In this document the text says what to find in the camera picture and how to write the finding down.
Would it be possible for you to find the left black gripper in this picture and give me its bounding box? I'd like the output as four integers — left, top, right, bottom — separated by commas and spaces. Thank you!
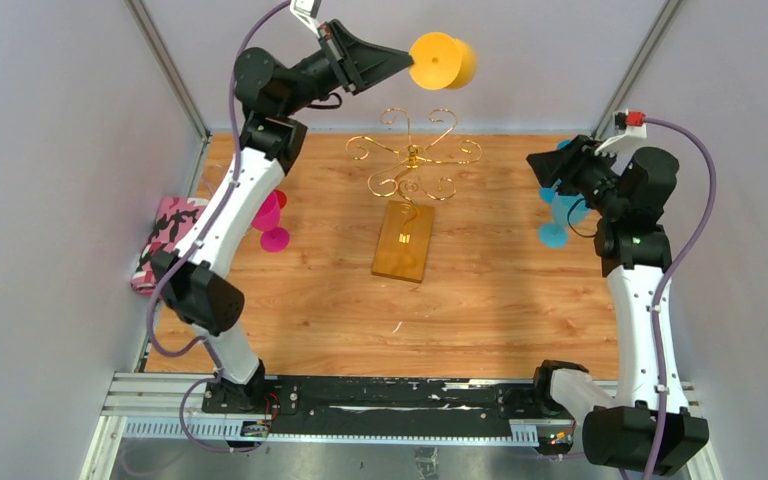
278, 20, 411, 119

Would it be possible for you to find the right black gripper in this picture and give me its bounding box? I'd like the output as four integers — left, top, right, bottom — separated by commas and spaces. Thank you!
526, 134, 626, 219

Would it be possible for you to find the blue wine glass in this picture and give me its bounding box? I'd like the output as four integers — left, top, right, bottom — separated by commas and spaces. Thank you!
537, 194, 590, 249
539, 139, 571, 204

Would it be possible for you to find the yellow wine glass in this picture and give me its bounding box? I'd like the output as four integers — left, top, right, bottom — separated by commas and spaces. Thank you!
409, 32, 478, 91

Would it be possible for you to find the red wine glass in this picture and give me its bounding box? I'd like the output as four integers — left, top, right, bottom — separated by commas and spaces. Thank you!
274, 189, 288, 209

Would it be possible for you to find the pink wine glass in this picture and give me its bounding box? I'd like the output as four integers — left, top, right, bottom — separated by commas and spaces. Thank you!
251, 190, 290, 253

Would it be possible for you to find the clear wine glass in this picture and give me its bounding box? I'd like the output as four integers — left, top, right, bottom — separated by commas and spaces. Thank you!
199, 162, 259, 243

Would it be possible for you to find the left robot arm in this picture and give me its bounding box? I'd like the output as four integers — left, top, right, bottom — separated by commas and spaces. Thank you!
151, 20, 414, 413

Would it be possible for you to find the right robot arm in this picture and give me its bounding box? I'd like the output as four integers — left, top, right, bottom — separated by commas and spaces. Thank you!
526, 135, 710, 478

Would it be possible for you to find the wooden rack base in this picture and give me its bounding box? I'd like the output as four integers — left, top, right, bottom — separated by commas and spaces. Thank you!
371, 201, 435, 283

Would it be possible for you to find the pink camouflage cloth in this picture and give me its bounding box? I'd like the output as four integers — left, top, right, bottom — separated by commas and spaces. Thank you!
131, 196, 209, 296

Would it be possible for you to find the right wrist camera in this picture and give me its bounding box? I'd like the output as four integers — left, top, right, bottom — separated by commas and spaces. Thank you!
595, 109, 648, 157

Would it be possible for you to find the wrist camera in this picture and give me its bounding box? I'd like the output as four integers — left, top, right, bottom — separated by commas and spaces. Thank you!
595, 109, 648, 157
289, 0, 322, 39

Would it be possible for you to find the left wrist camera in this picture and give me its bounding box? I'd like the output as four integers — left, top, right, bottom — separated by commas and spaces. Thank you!
289, 0, 322, 39

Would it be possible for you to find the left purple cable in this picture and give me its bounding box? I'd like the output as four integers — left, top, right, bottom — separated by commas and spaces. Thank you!
144, 0, 293, 456

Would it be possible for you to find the purple cable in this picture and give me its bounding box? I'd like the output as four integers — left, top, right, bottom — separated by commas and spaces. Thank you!
144, 0, 293, 456
615, 111, 719, 480

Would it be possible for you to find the gold wire glass rack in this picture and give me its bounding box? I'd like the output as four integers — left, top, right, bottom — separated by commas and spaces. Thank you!
344, 107, 483, 245

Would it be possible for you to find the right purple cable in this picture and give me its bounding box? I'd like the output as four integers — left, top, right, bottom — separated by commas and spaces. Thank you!
615, 111, 719, 480

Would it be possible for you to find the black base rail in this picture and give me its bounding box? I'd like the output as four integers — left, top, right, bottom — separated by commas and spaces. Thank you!
102, 372, 601, 446

